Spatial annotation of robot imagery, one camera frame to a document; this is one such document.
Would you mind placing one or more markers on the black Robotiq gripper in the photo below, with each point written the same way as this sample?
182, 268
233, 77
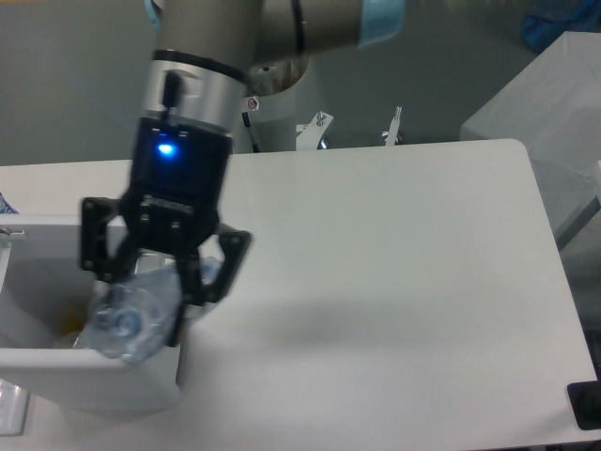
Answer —
171, 207

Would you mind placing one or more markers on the clear crushed plastic bottle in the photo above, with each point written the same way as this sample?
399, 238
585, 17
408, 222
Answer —
131, 320

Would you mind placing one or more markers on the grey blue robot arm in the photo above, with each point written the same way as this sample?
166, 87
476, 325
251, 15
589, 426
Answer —
200, 68

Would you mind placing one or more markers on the yellow white trash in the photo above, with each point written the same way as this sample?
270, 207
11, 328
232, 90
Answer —
72, 332

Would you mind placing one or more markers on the white trash can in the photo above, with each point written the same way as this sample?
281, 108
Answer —
42, 289

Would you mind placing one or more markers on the blue patterned object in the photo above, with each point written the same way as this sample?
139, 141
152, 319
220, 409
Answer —
5, 207

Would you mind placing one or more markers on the grey covered side table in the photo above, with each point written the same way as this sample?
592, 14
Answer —
553, 108

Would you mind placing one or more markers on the blue plastic bag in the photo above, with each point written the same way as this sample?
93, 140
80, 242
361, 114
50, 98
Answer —
545, 21

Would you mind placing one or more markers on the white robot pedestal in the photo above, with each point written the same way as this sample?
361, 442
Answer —
268, 111

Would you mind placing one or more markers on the black clamp mount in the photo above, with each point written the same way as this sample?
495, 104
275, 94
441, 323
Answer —
585, 401

